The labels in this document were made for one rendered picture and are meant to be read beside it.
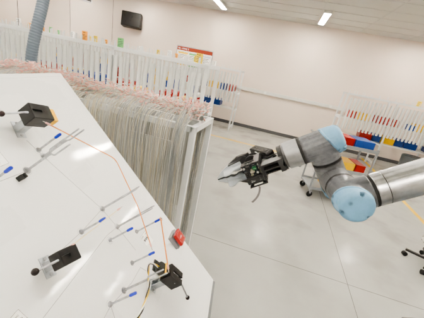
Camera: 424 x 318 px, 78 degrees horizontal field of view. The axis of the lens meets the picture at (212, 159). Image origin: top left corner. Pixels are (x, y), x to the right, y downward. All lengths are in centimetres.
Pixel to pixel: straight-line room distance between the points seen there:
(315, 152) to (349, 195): 16
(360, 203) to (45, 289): 67
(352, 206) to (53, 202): 69
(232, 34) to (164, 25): 228
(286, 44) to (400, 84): 337
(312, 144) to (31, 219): 68
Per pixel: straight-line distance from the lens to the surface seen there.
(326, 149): 72
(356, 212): 64
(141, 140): 139
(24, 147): 80
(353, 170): 476
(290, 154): 71
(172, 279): 85
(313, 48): 872
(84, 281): 74
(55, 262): 63
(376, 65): 900
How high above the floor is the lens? 174
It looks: 20 degrees down
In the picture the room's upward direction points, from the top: 11 degrees clockwise
